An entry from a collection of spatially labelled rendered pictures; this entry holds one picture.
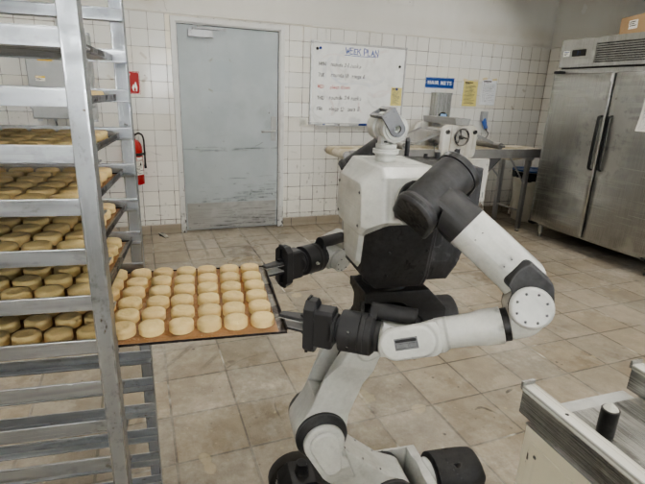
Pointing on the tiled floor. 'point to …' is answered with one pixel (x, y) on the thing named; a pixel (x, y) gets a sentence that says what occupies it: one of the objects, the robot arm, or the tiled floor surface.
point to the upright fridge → (595, 145)
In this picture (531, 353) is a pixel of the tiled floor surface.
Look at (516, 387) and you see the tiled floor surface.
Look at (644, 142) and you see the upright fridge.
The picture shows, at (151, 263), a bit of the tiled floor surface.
